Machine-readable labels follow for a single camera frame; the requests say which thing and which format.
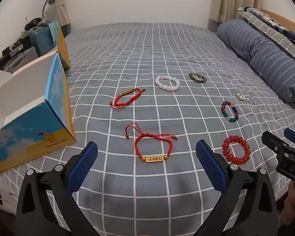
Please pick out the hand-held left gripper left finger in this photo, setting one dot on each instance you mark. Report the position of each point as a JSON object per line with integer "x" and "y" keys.
{"x": 82, "y": 167}

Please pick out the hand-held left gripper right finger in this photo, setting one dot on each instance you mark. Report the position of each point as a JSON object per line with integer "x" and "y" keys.
{"x": 210, "y": 164}

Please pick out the blue and yellow cardboard box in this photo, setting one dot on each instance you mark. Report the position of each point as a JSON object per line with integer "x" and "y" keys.
{"x": 27, "y": 132}

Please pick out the person's right hand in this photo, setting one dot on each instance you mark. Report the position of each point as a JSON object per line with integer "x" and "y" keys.
{"x": 290, "y": 201}

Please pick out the white pearl earrings set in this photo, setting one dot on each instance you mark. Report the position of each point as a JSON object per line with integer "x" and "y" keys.
{"x": 244, "y": 98}

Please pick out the blue striped pillow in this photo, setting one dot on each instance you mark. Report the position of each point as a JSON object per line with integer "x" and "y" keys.
{"x": 260, "y": 54}

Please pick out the grey plaid pillow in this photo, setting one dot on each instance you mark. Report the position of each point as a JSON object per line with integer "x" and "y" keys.
{"x": 268, "y": 27}

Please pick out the wooden headboard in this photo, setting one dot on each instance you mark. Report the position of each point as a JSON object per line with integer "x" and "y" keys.
{"x": 285, "y": 21}

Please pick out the grey suitcase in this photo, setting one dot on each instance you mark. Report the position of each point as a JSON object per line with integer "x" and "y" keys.
{"x": 19, "y": 59}

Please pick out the grey checked bed sheet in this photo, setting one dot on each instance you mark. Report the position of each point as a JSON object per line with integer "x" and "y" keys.
{"x": 142, "y": 54}

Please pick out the teal suitcase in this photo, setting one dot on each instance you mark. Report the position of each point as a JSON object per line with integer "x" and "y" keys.
{"x": 41, "y": 41}

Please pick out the pile of dark boxes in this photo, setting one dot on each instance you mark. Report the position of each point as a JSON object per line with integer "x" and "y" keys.
{"x": 17, "y": 45}

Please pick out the teal cloth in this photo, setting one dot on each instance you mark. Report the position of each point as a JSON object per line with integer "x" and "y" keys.
{"x": 54, "y": 29}

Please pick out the beige curtain beside pillow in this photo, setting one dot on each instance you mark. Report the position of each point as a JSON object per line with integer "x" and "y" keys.
{"x": 231, "y": 0}

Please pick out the beige curtain beside lamp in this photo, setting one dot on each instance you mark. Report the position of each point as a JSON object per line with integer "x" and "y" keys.
{"x": 63, "y": 14}

